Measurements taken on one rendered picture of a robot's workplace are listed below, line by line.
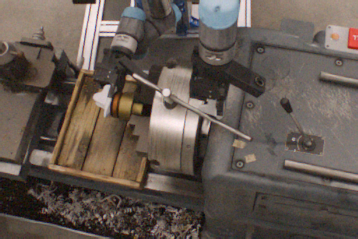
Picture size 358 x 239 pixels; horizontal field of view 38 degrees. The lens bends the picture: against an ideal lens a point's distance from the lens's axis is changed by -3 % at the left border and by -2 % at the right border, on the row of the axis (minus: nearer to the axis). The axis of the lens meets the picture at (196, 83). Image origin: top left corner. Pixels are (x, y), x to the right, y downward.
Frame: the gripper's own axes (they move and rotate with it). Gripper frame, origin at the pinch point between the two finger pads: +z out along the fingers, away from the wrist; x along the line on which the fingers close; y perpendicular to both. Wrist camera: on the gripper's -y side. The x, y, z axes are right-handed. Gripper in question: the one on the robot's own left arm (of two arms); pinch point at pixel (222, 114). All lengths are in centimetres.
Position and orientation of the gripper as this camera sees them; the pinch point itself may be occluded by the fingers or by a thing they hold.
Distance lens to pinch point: 125.5
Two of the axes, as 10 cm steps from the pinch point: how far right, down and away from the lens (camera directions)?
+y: -9.8, -1.6, 1.3
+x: -2.1, 7.4, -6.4
